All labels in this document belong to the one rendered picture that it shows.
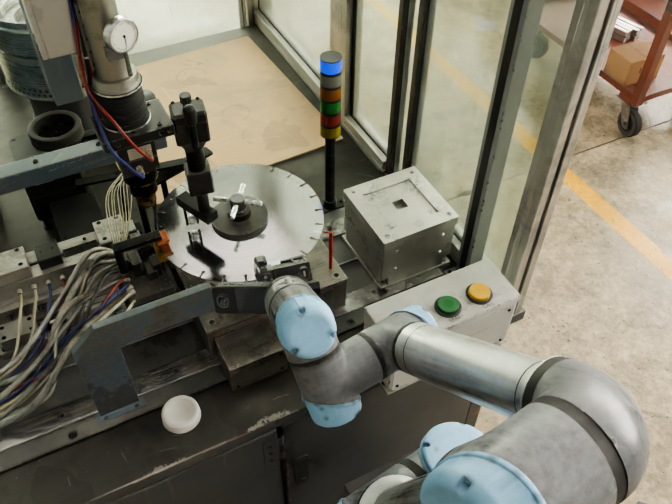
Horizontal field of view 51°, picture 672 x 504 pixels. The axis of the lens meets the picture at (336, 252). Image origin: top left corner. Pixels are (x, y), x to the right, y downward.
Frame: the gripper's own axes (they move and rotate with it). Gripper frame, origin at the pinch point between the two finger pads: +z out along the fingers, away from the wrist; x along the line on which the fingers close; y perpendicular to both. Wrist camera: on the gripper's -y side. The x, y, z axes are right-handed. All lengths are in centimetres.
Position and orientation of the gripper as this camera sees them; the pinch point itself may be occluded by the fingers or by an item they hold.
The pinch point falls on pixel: (256, 271)
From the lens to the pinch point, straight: 123.8
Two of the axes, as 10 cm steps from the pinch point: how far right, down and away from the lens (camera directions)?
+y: 9.6, -2.0, 2.0
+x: -1.5, -9.6, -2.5
